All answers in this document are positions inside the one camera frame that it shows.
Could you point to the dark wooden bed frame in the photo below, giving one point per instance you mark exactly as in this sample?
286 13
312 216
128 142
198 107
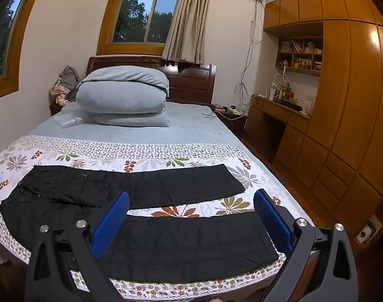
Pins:
194 81

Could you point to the white floral quilt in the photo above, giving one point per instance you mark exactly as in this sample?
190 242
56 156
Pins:
116 155

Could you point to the dark wooden nightstand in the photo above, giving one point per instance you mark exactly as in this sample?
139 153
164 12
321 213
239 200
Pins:
232 122

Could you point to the folded light blue duvet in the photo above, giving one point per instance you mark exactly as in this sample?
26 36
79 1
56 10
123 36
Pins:
122 96

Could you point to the wooden wardrobe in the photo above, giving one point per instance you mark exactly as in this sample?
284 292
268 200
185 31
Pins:
351 100

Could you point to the light blue bed sheet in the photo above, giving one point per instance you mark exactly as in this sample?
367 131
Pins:
194 125

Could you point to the row of books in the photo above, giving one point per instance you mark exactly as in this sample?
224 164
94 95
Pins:
292 46

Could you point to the black pants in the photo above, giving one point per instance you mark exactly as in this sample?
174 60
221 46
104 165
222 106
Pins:
178 185

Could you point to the beige curtain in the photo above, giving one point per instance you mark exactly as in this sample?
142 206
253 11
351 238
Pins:
189 22

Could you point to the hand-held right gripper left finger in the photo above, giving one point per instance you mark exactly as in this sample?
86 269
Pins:
111 223

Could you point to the white desk lamp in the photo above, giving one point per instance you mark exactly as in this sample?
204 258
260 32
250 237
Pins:
281 77

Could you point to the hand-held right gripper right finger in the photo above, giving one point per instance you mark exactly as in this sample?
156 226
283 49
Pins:
273 220

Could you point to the pile of clothes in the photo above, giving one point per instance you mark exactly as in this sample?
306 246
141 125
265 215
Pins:
67 80

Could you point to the wooden desk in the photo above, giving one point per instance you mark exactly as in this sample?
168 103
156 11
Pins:
282 122

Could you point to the clear plastic bag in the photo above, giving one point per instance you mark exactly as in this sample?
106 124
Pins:
68 121

